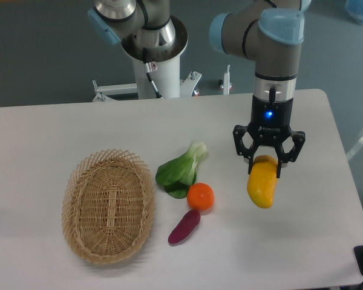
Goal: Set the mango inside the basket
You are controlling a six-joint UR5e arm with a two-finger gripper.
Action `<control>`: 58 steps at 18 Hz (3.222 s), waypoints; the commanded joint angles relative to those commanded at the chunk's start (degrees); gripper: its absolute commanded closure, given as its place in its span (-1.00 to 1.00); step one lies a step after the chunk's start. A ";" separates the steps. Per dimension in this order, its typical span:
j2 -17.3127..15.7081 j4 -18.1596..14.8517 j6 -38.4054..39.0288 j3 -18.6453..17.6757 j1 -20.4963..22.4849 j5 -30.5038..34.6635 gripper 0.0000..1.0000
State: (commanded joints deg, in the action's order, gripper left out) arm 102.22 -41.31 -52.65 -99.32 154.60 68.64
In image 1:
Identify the green bok choy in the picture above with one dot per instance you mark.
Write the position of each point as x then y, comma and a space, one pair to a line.
177, 175

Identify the oval wicker basket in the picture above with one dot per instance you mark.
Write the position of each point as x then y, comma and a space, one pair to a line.
108, 207

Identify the blue plastic bag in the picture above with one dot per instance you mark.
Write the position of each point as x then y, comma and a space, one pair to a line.
354, 9

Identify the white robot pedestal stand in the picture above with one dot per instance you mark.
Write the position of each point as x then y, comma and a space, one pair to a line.
153, 80

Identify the purple sweet potato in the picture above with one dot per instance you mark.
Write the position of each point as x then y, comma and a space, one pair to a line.
185, 227

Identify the yellow mango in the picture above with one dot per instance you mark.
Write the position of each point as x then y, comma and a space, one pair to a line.
262, 181

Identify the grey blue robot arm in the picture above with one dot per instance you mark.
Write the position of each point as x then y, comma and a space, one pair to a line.
270, 33

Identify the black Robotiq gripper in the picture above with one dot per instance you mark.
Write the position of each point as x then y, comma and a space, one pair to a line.
269, 126

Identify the orange tangerine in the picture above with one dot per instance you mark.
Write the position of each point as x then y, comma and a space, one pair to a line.
200, 197

